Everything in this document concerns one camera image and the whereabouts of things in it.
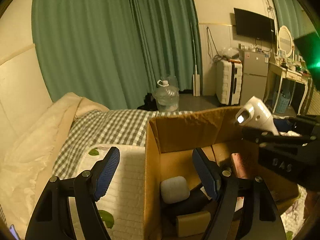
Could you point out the clear water jug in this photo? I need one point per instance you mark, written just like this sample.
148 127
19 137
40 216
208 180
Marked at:
167 94

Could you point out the white flat mop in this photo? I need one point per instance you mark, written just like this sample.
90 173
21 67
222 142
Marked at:
196 76

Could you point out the white suitcase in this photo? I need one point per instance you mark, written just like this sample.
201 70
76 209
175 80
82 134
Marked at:
228 81

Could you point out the black remote control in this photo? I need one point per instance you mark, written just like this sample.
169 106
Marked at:
196 201

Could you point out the green curtain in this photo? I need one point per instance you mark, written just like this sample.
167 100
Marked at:
114 51

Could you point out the blue waste basket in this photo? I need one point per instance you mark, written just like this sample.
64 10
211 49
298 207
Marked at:
283 102

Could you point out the black wall television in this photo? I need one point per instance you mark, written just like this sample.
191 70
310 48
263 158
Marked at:
257 26

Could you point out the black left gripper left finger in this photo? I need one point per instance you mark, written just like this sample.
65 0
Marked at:
51 218

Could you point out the silver mini fridge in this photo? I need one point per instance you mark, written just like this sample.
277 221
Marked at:
254 75

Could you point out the small tan cardboard box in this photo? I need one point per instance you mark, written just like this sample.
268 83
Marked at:
192 224

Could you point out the white floral quilt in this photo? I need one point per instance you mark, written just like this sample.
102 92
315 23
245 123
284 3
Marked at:
124 199

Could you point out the red rose patterned box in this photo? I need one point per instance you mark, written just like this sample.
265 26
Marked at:
243 165

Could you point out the white dressing table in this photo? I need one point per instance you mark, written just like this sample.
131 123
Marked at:
285 74

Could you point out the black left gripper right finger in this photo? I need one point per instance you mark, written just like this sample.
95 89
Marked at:
260 218

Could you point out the brown cardboard box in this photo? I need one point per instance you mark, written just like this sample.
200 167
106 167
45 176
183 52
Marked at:
170 141

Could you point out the oval white vanity mirror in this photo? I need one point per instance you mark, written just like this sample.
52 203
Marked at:
285 42

